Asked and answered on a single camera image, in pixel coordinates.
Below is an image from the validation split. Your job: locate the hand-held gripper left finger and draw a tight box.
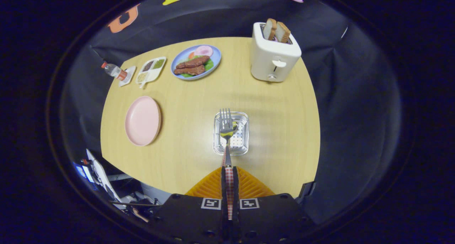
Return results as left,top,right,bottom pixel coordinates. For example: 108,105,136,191
153,166,228,244

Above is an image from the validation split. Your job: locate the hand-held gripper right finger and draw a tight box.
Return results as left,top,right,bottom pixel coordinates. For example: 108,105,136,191
233,166,313,244

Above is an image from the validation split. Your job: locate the fork with red checked handle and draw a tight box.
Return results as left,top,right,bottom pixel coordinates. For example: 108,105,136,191
219,108,235,220

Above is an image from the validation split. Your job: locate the spoon with red checked handle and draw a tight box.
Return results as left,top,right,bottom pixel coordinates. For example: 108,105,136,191
220,121,239,167

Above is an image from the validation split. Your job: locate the metal cutlery basket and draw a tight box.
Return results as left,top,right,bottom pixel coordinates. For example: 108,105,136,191
213,111,249,156

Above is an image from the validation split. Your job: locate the white equipment pile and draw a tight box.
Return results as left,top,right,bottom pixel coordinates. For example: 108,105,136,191
73,149,160,216

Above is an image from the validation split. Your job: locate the pink round plate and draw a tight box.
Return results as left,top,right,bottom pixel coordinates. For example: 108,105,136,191
125,96,162,147

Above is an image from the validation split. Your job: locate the black backdrop cloth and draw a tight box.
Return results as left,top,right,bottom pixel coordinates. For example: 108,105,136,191
60,0,404,225

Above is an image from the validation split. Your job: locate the brown meat patty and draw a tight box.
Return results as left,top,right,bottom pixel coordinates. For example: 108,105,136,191
174,65,206,76
176,55,210,69

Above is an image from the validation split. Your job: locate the white divided grain dish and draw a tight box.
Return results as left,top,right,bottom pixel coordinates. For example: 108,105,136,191
135,56,167,89

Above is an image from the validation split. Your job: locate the white square coaster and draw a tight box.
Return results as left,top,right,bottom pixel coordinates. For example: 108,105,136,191
118,66,137,87

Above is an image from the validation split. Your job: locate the green lettuce leaf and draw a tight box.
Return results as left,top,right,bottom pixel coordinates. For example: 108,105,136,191
180,58,214,78

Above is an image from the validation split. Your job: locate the white toaster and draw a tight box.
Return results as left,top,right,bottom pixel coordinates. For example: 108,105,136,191
250,22,302,83

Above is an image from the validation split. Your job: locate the blue oval plate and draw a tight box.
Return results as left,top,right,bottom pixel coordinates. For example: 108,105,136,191
171,45,221,81

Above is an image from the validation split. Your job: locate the clear water bottle red cap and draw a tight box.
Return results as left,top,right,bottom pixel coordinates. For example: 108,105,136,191
101,62,128,81

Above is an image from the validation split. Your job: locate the pink ham slice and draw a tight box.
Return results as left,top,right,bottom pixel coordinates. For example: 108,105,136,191
194,45,214,57

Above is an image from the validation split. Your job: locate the toast bread slice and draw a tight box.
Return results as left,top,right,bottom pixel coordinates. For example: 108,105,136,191
275,21,291,43
263,18,277,41

